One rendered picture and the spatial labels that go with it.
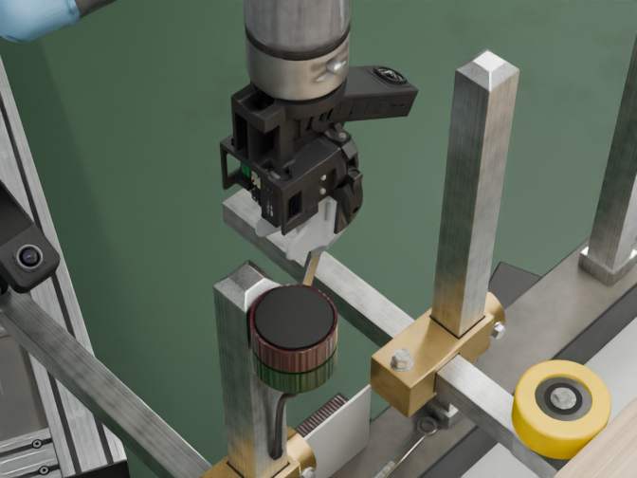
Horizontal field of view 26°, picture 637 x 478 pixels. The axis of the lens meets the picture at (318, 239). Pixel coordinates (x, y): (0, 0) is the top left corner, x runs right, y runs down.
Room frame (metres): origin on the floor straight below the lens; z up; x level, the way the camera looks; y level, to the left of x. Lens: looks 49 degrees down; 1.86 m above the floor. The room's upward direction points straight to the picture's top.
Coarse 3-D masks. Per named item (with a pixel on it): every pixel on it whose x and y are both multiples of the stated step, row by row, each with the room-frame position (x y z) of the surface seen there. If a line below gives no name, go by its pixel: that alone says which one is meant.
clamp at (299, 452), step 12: (288, 432) 0.64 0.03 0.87; (288, 444) 0.63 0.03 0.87; (300, 444) 0.63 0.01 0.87; (288, 456) 0.62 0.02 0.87; (300, 456) 0.62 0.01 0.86; (312, 456) 0.62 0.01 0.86; (216, 468) 0.61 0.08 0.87; (228, 468) 0.61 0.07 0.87; (288, 468) 0.61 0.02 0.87; (300, 468) 0.61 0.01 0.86; (312, 468) 0.62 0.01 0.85
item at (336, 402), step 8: (336, 400) 0.79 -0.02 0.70; (344, 400) 0.79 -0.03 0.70; (328, 408) 0.78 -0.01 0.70; (336, 408) 0.78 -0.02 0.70; (312, 416) 0.77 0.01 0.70; (320, 416) 0.77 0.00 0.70; (328, 416) 0.77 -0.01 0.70; (304, 424) 0.76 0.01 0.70; (312, 424) 0.76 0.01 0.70; (304, 432) 0.75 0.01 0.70
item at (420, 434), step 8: (432, 424) 0.76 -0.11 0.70; (416, 432) 0.75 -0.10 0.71; (424, 432) 0.75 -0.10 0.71; (432, 432) 0.75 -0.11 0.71; (408, 440) 0.74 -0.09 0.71; (416, 440) 0.74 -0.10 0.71; (400, 448) 0.73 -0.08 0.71; (408, 448) 0.73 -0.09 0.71; (392, 456) 0.72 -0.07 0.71; (400, 456) 0.72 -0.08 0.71; (392, 464) 0.71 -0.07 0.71; (376, 472) 0.70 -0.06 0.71; (384, 472) 0.70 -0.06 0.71
